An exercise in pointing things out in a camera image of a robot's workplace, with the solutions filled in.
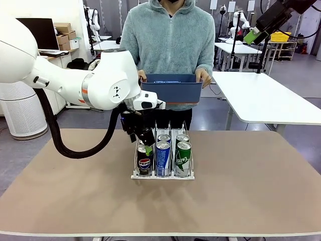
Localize yellow plastic crate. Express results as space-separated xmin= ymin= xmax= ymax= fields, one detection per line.
xmin=270 ymin=31 xmax=292 ymax=42

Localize black trousers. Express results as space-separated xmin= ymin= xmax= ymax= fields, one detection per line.
xmin=150 ymin=109 xmax=193 ymax=131

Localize black floor stand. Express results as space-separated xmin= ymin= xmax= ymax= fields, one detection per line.
xmin=249 ymin=35 xmax=274 ymax=74

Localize black white jacket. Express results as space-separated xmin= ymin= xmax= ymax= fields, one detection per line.
xmin=87 ymin=59 xmax=101 ymax=71

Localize white cylindrical air purifier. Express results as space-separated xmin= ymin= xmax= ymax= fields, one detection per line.
xmin=0 ymin=81 xmax=48 ymax=141

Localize black hat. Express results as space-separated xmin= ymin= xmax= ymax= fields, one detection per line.
xmin=66 ymin=57 xmax=88 ymax=70

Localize person's left hand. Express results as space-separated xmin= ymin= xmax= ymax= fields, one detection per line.
xmin=195 ymin=67 xmax=213 ymax=89

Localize black right arm hose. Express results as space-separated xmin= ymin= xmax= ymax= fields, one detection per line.
xmin=260 ymin=0 xmax=321 ymax=39

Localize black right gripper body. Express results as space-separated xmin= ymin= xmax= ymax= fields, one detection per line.
xmin=255 ymin=0 xmax=316 ymax=33

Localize white can dispenser rack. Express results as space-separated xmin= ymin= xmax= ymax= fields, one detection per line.
xmin=130 ymin=119 xmax=196 ymax=180

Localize large white table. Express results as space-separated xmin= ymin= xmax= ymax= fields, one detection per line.
xmin=212 ymin=71 xmax=321 ymax=135

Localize white background desk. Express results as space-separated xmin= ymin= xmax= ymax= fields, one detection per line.
xmin=92 ymin=40 xmax=121 ymax=55
xmin=214 ymin=42 xmax=263 ymax=72

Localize black Pepsi can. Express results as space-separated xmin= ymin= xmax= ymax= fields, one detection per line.
xmin=136 ymin=145 xmax=153 ymax=176

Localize left forearm teal fleece sleeve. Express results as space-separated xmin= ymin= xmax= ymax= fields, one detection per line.
xmin=197 ymin=47 xmax=216 ymax=76

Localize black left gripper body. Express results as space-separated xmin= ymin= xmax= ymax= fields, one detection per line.
xmin=120 ymin=111 xmax=153 ymax=143

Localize blue plastic bin orange trim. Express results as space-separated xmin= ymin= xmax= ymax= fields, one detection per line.
xmin=140 ymin=74 xmax=203 ymax=105

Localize white cabinet wooden top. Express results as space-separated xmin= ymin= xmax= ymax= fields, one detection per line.
xmin=37 ymin=51 xmax=72 ymax=120

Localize teal fleece jacket torso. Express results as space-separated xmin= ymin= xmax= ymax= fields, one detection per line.
xmin=119 ymin=0 xmax=216 ymax=111

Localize wooden storage shelf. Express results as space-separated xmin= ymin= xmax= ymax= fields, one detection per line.
xmin=269 ymin=40 xmax=299 ymax=61

